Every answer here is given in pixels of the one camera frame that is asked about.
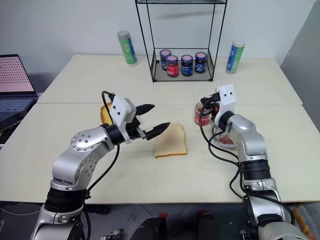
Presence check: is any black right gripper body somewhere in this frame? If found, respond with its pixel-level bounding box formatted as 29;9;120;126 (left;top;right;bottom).
202;92;222;120

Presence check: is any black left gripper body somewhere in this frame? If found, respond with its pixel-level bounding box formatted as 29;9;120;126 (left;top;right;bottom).
124;115;148;141

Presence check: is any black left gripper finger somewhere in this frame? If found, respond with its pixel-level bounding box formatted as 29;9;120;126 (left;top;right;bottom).
144;122;172;141
135;103;156;117

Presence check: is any white bread slice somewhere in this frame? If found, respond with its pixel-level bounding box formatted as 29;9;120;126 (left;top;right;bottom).
153;122;190;159

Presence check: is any open glass jam jar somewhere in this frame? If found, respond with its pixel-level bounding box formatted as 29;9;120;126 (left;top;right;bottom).
193;101;216;128

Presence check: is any golden bread loaf piece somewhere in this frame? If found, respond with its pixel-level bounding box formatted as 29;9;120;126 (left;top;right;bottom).
100;101;114;125

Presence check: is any blue label jam jar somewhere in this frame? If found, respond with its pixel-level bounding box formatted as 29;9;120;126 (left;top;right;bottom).
194;51;208;75
180;54;194;77
159;49;173;72

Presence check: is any red label jam jar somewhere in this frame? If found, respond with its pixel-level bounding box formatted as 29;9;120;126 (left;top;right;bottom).
165;55;179;78

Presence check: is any clear glass bowl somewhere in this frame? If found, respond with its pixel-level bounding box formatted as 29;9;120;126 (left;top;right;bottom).
211;124;240;151

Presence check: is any green blue cylinder can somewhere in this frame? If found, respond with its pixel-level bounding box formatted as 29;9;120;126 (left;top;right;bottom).
116;30;139;68
225;40;247;75

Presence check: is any dark rounded shape red cap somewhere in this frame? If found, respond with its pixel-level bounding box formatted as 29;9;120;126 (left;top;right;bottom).
129;212;169;240
196;211;221;240

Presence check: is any open laptop pink screen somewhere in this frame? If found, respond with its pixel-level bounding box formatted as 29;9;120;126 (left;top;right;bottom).
0;53;39;132

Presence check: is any orange patterned object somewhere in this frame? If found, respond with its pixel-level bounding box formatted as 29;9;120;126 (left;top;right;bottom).
290;205;313;236

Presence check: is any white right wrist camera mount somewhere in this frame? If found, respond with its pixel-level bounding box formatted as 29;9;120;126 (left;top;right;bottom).
213;84;237;129

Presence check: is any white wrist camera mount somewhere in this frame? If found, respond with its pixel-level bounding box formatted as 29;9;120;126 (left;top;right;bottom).
213;84;237;129
109;95;137;145

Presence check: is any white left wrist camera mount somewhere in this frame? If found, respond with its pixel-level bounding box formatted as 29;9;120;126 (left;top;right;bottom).
109;95;137;145

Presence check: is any black wire shelf rack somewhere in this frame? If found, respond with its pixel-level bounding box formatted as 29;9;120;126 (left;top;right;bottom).
134;0;228;84

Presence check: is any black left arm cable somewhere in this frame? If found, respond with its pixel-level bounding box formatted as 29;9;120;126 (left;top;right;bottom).
83;90;121;240

